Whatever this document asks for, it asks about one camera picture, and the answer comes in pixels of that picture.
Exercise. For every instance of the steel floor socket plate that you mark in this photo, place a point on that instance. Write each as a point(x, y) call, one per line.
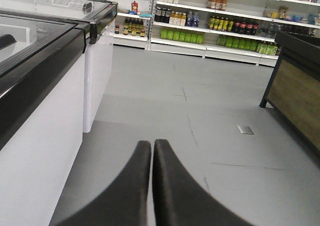
point(245, 130)

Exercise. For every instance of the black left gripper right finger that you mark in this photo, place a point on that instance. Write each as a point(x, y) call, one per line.
point(178, 199)

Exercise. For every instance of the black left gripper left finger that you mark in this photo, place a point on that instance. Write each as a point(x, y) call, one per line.
point(124, 201)

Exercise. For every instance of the far white chest freezer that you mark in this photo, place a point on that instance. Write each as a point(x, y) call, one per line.
point(97, 20)

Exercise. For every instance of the white chest freezer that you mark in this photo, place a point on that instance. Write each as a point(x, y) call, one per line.
point(97, 20)
point(42, 69)

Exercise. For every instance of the near white chest freezer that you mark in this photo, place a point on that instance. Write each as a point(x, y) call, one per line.
point(42, 69)

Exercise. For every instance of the wooden black-framed display stand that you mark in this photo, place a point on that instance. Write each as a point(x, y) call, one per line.
point(294, 86)

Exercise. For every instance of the white supermarket shelf unit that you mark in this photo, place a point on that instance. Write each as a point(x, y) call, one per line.
point(236, 30)

